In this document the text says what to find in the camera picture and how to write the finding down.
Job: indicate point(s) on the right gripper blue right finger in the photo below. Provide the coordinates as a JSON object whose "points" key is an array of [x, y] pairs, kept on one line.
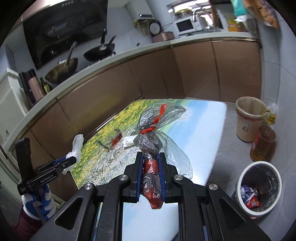
{"points": [[162, 175]]}

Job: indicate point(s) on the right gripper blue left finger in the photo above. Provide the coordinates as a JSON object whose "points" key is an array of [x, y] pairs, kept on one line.
{"points": [[139, 165]]}

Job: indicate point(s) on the clear bag red handles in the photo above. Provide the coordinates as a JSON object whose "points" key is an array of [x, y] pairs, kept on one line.
{"points": [[151, 141], [113, 141]]}

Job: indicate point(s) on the white plastic bag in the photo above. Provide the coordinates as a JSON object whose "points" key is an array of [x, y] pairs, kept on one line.
{"points": [[76, 152]]}

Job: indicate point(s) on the white trash bin black liner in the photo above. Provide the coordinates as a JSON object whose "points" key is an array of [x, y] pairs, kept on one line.
{"points": [[266, 182]]}

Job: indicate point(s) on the brown kitchen cabinets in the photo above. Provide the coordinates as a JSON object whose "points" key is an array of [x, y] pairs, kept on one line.
{"points": [[223, 69]]}

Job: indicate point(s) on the left blue white gloved hand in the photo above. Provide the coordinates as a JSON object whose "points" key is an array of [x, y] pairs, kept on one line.
{"points": [[40, 207]]}

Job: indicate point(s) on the white paper towel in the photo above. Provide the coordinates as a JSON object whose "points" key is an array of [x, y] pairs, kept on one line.
{"points": [[128, 141]]}

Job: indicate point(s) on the flower landscape table mat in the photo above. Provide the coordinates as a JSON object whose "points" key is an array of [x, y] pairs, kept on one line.
{"points": [[187, 131]]}

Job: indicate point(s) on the pink thermos bottle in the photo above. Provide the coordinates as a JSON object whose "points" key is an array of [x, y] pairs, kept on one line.
{"points": [[35, 85]]}

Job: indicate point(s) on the blue white wrapper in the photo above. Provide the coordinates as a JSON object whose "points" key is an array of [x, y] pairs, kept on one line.
{"points": [[246, 192]]}

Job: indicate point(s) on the red snack packet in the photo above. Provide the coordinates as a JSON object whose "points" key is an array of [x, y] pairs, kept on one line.
{"points": [[252, 202]]}

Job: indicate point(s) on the amber oil bottle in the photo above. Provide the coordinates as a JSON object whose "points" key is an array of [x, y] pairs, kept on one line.
{"points": [[263, 146]]}

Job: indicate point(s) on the beige bucket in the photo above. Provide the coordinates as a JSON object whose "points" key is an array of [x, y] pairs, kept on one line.
{"points": [[250, 112]]}

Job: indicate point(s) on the black frying pan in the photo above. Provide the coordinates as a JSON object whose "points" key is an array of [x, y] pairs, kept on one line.
{"points": [[102, 51]]}

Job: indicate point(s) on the dark wok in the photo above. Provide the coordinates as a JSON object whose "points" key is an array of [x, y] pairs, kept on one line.
{"points": [[64, 69]]}

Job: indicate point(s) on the pink rice cooker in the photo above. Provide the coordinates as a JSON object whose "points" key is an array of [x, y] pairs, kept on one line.
{"points": [[164, 36]]}

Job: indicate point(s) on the yellow cap oil bottle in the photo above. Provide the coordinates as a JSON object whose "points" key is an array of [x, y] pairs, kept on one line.
{"points": [[270, 114]]}

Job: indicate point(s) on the white microwave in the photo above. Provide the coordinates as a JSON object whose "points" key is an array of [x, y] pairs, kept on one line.
{"points": [[185, 26]]}

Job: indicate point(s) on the steel faucet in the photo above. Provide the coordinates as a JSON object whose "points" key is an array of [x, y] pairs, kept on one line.
{"points": [[199, 21]]}

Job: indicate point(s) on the black range hood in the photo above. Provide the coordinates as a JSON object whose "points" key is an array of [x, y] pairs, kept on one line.
{"points": [[52, 31]]}

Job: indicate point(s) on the white water heater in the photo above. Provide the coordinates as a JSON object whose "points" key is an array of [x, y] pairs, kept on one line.
{"points": [[139, 10]]}

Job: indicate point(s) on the yellow food container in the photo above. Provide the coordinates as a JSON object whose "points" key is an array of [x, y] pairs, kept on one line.
{"points": [[234, 26]]}

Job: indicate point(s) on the teal plastic bag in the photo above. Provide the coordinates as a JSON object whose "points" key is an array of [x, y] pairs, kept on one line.
{"points": [[240, 11]]}

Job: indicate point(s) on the orange floral apron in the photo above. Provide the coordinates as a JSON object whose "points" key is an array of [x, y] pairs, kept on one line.
{"points": [[262, 11]]}

